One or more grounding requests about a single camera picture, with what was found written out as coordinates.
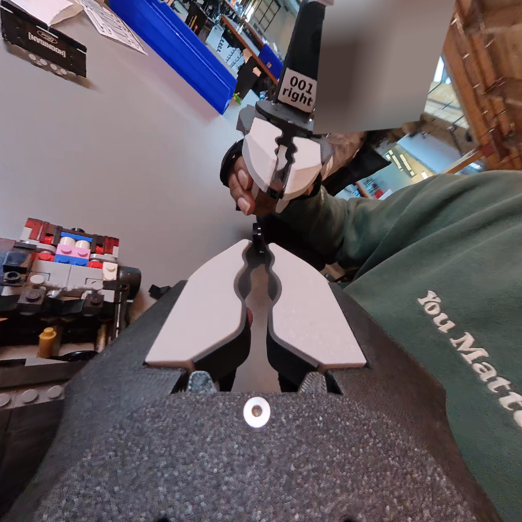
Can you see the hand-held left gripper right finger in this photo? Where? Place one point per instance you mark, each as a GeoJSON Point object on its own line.
{"type": "Point", "coordinates": [314, 322]}

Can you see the small black lego arch piece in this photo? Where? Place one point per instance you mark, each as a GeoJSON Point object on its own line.
{"type": "Point", "coordinates": [258, 240]}

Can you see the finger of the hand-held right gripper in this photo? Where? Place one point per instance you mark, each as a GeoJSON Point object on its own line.
{"type": "Point", "coordinates": [306, 167]}
{"type": "Point", "coordinates": [259, 155]}

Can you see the black lego roof panel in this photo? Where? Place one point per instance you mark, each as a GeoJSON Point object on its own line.
{"type": "Point", "coordinates": [49, 45]}

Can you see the person's right forearm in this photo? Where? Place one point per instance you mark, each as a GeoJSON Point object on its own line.
{"type": "Point", "coordinates": [387, 228]}

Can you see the crumpled white paper bag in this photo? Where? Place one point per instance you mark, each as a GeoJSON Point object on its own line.
{"type": "Point", "coordinates": [40, 10]}

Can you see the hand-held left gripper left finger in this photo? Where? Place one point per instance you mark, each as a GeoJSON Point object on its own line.
{"type": "Point", "coordinates": [204, 318]}

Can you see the printed white paper sheet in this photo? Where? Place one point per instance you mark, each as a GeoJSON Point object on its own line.
{"type": "Point", "coordinates": [114, 28]}

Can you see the blue plastic bin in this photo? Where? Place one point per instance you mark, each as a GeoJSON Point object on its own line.
{"type": "Point", "coordinates": [271, 61]}
{"type": "Point", "coordinates": [175, 49]}

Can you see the small dark lego bracket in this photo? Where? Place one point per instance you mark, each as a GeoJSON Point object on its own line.
{"type": "Point", "coordinates": [159, 290]}

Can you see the black lego car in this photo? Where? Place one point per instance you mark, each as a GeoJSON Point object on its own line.
{"type": "Point", "coordinates": [61, 285]}

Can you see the person's right hand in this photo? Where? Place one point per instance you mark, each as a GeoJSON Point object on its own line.
{"type": "Point", "coordinates": [244, 191]}

